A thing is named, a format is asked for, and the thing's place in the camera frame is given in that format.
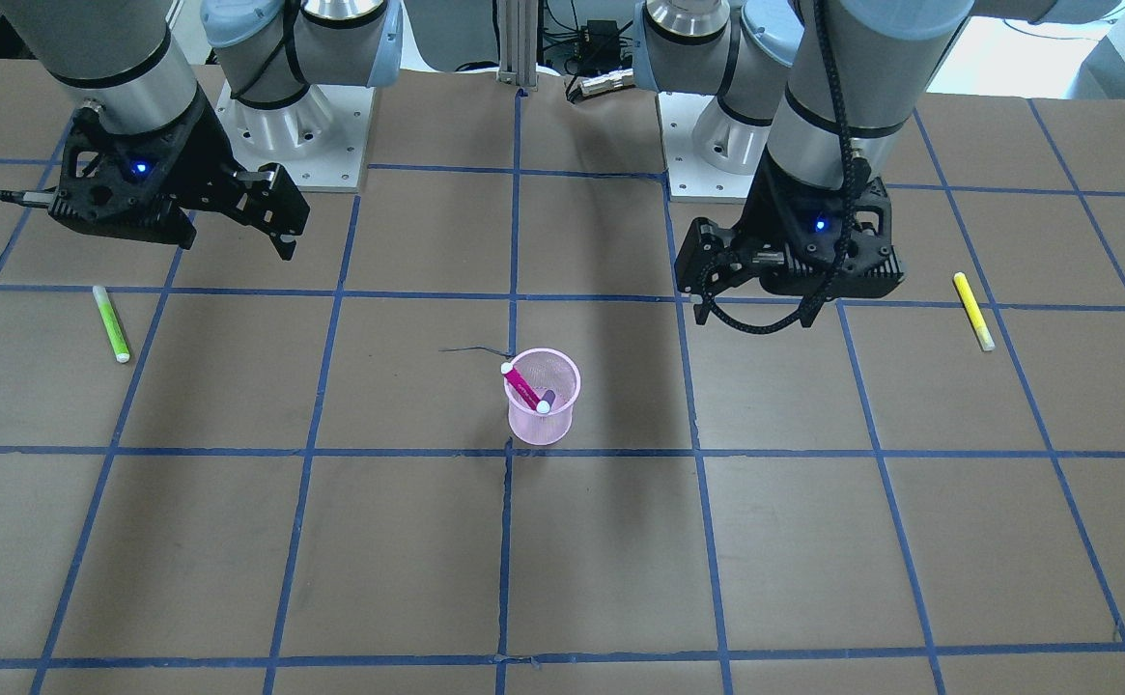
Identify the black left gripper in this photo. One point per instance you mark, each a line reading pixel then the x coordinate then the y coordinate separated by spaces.
pixel 766 208

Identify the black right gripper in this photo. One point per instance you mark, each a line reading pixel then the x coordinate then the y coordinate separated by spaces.
pixel 197 152

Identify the purple highlighter pen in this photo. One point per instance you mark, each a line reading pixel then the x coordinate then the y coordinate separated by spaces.
pixel 544 405

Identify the pink highlighter pen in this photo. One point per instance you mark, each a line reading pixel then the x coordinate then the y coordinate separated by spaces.
pixel 519 385

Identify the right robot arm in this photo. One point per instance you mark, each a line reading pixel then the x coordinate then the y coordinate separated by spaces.
pixel 122 57

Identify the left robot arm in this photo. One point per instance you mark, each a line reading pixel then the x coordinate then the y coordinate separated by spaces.
pixel 830 84

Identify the pink mesh cup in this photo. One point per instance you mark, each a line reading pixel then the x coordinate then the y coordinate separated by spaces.
pixel 542 387

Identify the green highlighter pen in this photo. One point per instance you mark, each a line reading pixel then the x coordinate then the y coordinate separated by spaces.
pixel 112 325

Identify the yellow highlighter pen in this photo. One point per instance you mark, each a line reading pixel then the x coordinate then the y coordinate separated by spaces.
pixel 977 322

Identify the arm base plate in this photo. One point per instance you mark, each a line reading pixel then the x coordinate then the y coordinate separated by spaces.
pixel 320 140
pixel 745 146

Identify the aluminium frame post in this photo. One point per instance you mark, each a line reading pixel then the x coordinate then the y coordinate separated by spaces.
pixel 519 40

